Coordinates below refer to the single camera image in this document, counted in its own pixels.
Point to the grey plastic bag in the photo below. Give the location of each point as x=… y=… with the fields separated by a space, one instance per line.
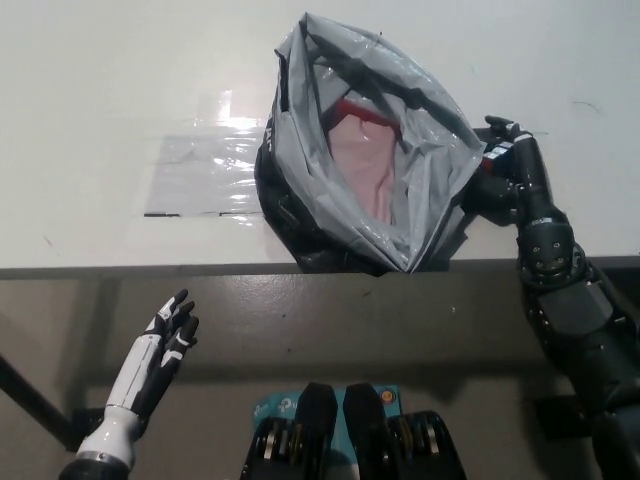
x=300 y=165

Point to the red flat item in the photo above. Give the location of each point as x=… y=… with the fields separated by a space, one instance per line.
x=350 y=107

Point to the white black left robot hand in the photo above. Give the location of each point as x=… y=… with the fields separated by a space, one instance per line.
x=142 y=365

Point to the teal cardboard box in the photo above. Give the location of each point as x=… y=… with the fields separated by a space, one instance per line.
x=272 y=405

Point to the pink plastic packet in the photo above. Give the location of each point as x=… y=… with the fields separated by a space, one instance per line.
x=360 y=165

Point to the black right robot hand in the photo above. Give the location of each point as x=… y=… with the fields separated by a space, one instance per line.
x=535 y=185

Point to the rubik's cube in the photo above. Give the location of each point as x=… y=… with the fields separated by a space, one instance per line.
x=495 y=157

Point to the black table leg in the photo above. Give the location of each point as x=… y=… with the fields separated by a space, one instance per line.
x=30 y=395

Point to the clear tape sheet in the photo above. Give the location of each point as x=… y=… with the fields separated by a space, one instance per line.
x=200 y=170

